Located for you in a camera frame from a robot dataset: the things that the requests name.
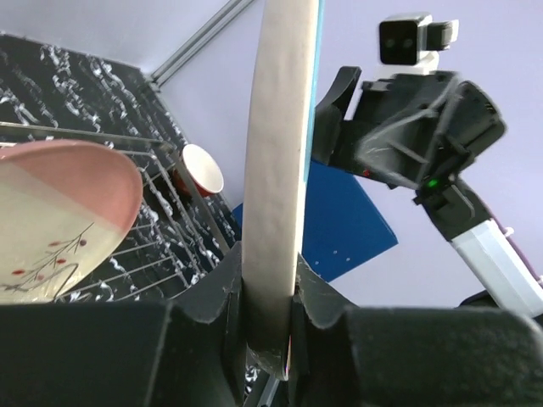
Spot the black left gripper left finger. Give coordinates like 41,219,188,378
1,246,246,406

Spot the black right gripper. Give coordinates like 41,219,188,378
311,66,506,199

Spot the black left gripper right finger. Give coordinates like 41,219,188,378
290,260,542,406

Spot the blue and cream plate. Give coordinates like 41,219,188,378
242,0,324,380

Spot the red floral ceramic bowl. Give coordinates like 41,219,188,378
180,143,224,197

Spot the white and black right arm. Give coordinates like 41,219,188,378
312,66,542,317

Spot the pink and cream plate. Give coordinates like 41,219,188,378
1,140,143,304

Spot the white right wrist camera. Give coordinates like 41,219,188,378
377,13,459,78

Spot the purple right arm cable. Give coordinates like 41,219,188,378
494,215,543,289

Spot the blue ring binder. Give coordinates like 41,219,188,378
231,159,400,284

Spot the chrome wire dish rack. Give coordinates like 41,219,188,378
1,122,227,303

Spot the aluminium frame rail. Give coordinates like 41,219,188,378
149,0,254,87

